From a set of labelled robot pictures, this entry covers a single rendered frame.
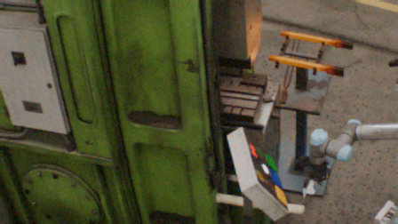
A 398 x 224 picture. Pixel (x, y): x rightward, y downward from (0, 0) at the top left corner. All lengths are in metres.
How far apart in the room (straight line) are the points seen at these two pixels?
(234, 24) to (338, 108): 2.04
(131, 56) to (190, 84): 0.30
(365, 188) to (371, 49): 1.45
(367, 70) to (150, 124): 2.43
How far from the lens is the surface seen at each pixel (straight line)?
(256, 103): 3.75
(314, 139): 3.15
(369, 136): 3.18
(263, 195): 3.17
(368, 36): 5.89
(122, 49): 3.30
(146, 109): 3.50
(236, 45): 3.37
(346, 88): 5.37
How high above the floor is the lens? 3.51
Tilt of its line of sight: 43 degrees down
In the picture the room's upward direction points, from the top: 4 degrees counter-clockwise
